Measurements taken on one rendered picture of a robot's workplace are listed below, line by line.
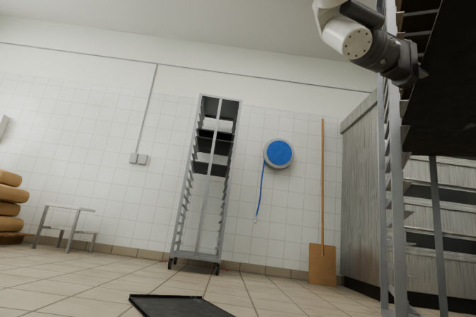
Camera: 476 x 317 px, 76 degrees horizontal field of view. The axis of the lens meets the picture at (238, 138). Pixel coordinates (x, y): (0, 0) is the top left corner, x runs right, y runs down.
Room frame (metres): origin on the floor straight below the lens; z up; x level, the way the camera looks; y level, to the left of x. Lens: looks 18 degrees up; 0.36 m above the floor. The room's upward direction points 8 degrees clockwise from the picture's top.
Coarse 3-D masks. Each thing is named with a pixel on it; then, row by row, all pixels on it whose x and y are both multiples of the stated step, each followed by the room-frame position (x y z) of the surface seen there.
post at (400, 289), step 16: (400, 144) 0.90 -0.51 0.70; (400, 160) 0.90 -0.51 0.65; (400, 176) 0.90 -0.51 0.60; (400, 192) 0.90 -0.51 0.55; (400, 208) 0.90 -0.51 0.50; (400, 224) 0.90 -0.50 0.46; (400, 240) 0.90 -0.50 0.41; (400, 256) 0.90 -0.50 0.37; (400, 272) 0.90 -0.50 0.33; (400, 288) 0.90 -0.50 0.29; (400, 304) 0.90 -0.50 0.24
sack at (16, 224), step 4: (0, 216) 3.27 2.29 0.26; (0, 220) 3.13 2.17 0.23; (4, 220) 3.20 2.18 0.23; (8, 220) 3.27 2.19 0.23; (12, 220) 3.33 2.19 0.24; (16, 220) 3.41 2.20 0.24; (20, 220) 3.47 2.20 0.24; (0, 224) 3.14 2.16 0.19; (4, 224) 3.20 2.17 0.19; (8, 224) 3.27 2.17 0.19; (12, 224) 3.33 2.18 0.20; (16, 224) 3.41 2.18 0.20; (20, 224) 3.47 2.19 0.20; (0, 228) 3.17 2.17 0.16; (4, 228) 3.23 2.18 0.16; (8, 228) 3.30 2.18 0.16; (12, 228) 3.36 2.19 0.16; (16, 228) 3.44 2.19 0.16; (20, 228) 3.50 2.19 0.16
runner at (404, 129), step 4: (400, 120) 0.90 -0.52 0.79; (400, 124) 0.90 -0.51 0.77; (400, 128) 0.91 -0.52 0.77; (404, 128) 0.91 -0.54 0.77; (408, 128) 0.91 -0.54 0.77; (404, 132) 0.94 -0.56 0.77; (404, 136) 0.97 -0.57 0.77; (388, 156) 1.29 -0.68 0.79; (388, 160) 1.30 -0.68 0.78; (388, 164) 1.33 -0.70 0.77; (388, 168) 1.40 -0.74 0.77; (388, 172) 1.46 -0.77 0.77
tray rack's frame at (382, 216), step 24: (384, 144) 1.46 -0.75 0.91; (384, 168) 1.46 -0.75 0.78; (432, 168) 1.40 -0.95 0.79; (384, 192) 1.46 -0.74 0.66; (432, 192) 1.40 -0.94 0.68; (384, 216) 1.46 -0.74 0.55; (384, 240) 1.46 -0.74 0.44; (384, 264) 1.46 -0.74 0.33; (384, 288) 1.46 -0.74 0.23; (384, 312) 1.37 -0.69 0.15
